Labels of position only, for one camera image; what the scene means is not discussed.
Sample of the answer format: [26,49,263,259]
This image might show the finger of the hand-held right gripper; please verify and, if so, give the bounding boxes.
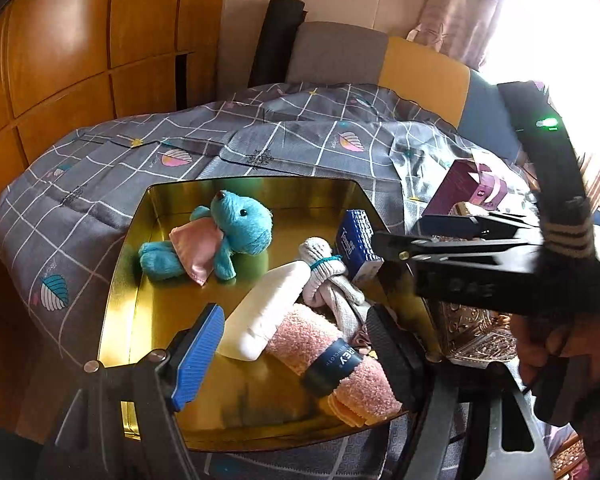
[420,212,537,239]
[370,231,431,263]

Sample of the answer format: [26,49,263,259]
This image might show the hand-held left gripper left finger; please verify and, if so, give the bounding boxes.
[35,302,226,480]

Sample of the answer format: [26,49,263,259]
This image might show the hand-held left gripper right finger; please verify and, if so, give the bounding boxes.
[366,305,553,480]

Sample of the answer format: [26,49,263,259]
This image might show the blue tissue packet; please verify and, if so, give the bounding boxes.
[335,209,385,283]

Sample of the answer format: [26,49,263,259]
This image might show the knotted white socks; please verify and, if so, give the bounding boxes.
[297,237,376,346]

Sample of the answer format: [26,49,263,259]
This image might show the white soft pack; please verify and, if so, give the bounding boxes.
[216,262,311,361]

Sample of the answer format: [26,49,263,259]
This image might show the pink towel with blue band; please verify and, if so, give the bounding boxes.
[267,305,406,428]

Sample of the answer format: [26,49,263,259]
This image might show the gold tin box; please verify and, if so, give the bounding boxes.
[97,176,443,453]

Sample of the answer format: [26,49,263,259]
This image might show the blue teddy bear plush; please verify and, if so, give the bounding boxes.
[139,190,273,288]

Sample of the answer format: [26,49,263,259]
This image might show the person's right hand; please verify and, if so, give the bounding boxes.
[510,312,600,387]

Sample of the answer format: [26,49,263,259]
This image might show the purple carton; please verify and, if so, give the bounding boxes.
[425,159,521,216]

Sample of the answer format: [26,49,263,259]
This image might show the gold ornate tissue box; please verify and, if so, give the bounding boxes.
[427,202,521,366]

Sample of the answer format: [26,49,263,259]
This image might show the grey yellow blue headboard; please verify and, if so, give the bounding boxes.
[285,21,526,161]

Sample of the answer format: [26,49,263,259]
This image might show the grey checked quilt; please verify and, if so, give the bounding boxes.
[0,82,600,480]

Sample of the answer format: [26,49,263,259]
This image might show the pink patterned curtain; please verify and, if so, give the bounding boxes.
[405,0,511,68]

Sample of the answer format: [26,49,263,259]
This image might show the black rolled mat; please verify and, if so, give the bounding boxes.
[247,0,306,88]

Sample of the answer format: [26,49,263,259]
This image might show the wooden wardrobe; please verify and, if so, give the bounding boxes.
[0,0,228,311]

